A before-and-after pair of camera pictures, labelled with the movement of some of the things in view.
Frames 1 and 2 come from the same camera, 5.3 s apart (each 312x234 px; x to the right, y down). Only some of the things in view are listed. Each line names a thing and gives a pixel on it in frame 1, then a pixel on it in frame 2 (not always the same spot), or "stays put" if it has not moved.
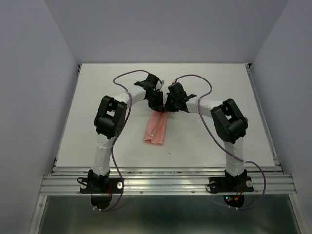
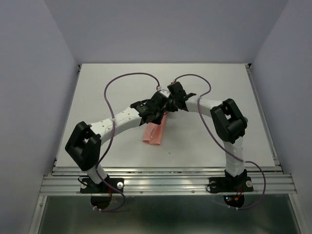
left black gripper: x=158 y=107 to x=158 y=120
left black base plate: x=115 y=186 stays put
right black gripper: x=166 y=106 stays put
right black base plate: x=230 y=185 stays put
